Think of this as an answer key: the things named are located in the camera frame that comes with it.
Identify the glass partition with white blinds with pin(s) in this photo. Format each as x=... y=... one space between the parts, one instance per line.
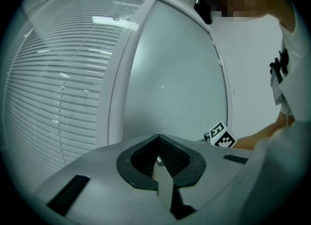
x=60 y=73

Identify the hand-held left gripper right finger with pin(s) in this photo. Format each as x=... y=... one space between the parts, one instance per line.
x=218 y=170

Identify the person's white shirt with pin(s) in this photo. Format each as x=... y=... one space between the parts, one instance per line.
x=298 y=61

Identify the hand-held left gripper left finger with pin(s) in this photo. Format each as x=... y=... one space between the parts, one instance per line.
x=102 y=178

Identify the black head-mounted camera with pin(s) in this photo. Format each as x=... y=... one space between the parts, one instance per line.
x=204 y=10

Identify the person's right forearm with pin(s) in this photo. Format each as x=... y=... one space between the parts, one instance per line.
x=262 y=134

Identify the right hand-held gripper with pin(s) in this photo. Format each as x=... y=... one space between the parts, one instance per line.
x=222 y=135

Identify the frosted glass door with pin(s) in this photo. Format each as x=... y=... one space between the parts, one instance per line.
x=175 y=73

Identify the grey box with black clip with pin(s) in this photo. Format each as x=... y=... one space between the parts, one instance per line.
x=278 y=80

